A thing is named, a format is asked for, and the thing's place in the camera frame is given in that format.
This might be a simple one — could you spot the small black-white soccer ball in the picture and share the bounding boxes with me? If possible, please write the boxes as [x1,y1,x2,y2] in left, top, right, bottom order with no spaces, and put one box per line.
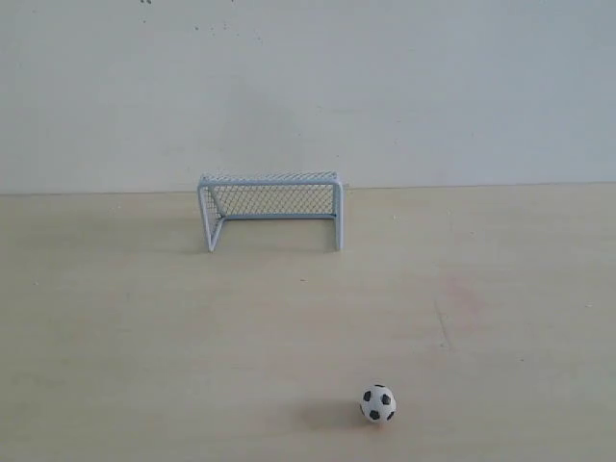
[360,384,397,424]

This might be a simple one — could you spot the small white soccer goal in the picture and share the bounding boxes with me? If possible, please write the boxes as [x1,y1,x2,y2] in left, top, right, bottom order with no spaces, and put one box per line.
[196,171,344,252]

